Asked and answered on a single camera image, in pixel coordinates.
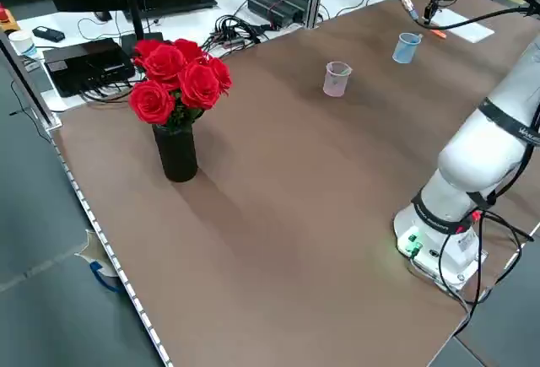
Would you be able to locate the orange pencil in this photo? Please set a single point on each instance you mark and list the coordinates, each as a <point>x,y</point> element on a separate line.
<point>439,34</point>

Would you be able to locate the blue pen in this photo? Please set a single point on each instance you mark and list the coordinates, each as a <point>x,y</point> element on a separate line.
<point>403,50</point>

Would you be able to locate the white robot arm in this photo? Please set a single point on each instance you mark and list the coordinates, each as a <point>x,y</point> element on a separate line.
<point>472,160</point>

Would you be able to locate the clipboard with black clip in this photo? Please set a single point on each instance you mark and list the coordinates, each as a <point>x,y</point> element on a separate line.
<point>468,25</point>

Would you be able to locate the translucent blue plastic cup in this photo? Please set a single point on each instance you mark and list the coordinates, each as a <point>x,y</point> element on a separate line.
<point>404,52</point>

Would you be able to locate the translucent pink plastic cup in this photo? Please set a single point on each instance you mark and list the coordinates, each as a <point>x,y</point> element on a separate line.
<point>335,85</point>

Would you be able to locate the white paper cup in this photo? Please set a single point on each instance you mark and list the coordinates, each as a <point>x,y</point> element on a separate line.
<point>23,46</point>

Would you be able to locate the black finned electronics box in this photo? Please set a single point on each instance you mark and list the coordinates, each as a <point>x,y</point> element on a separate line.
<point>276,6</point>

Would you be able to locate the white desk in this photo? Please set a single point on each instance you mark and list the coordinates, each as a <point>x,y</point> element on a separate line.
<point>185,25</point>

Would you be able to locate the red rose bouquet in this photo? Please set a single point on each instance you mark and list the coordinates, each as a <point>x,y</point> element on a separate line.
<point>169,76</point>

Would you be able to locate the black vase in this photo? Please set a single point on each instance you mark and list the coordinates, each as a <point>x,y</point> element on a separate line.
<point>177,160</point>

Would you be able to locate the black monitor stand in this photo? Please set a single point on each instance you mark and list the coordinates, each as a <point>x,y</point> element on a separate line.
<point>135,17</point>

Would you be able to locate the black flat electronics box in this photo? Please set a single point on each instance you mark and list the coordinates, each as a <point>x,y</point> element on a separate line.
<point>88,67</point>

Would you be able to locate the small black device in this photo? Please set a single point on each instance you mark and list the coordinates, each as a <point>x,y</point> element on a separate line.
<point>48,34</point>

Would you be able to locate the white and blue bag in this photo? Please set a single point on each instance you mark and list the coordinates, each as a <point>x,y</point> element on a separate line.
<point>99,261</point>

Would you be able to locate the red emergency stop button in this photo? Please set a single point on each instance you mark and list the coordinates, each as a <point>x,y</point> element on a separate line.
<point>6,17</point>

